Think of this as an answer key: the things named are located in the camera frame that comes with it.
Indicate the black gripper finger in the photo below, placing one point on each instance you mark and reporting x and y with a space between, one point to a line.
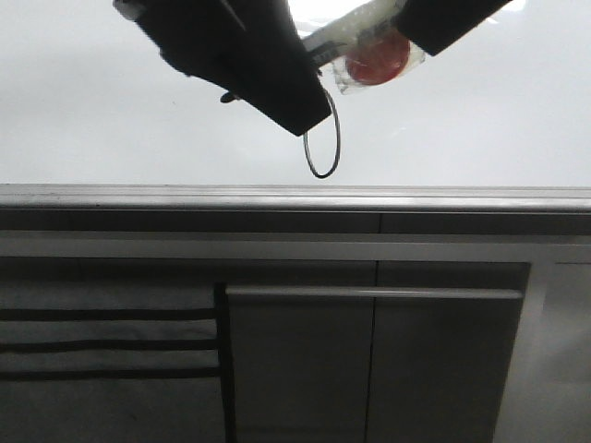
202 39
434 25

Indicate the red round magnet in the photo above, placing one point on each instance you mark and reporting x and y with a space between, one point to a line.
375 62

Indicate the white whiteboard marker pen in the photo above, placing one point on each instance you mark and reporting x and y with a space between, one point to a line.
351 25

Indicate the white glossy whiteboard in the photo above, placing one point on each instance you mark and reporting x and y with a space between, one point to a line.
86 99

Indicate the drawn black zero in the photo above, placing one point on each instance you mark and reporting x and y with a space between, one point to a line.
338 143

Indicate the grey cabinet with doors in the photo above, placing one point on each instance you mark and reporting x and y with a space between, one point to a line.
411 352

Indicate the grey drawer unit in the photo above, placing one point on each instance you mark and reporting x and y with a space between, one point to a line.
112 365

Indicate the grey aluminium whiteboard frame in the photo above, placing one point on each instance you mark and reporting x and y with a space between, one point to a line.
495 199

